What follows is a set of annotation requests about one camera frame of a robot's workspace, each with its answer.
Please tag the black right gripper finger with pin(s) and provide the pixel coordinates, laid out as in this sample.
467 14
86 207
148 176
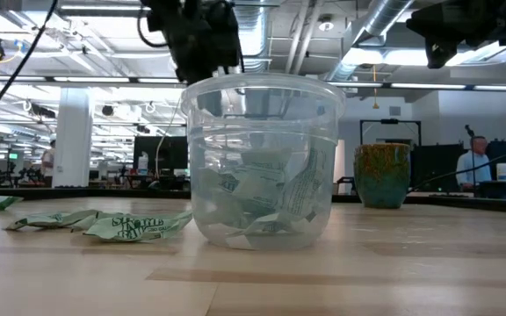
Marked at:
442 22
439 55

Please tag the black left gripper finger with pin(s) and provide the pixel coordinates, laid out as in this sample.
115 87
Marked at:
209 88

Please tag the clear round plastic container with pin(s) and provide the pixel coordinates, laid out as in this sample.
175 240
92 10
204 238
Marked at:
319 127

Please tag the long ceiling light strip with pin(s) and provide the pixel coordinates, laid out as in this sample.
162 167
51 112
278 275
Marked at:
90 79
428 86

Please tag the black monitor screen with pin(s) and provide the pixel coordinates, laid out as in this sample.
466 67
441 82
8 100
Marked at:
169 153

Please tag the black microphone stand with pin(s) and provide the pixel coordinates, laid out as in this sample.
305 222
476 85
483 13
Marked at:
469 131

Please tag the white ceiling pipes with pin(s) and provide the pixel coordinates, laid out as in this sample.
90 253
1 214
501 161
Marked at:
301 35

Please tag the white spray bottle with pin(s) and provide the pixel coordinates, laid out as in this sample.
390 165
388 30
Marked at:
142 164

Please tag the black background panel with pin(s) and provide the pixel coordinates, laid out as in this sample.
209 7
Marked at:
433 167

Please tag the white ceiling smoke detector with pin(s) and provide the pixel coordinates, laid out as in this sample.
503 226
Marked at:
326 24

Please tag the person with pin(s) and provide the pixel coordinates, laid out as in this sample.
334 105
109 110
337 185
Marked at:
472 169
47 162

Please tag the white wipes canister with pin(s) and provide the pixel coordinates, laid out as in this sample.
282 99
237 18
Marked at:
503 172

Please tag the yellow-green glazed ceramic mug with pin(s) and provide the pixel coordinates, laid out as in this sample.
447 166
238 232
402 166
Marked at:
382 180

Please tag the white building column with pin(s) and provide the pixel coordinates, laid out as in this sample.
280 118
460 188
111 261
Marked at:
73 140

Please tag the silver round air duct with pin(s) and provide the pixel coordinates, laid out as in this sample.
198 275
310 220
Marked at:
382 17
255 35

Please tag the black background rig frame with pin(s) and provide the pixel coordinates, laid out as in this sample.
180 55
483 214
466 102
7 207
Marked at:
389 121

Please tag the black table edge frame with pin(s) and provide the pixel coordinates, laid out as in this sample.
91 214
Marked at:
103 193

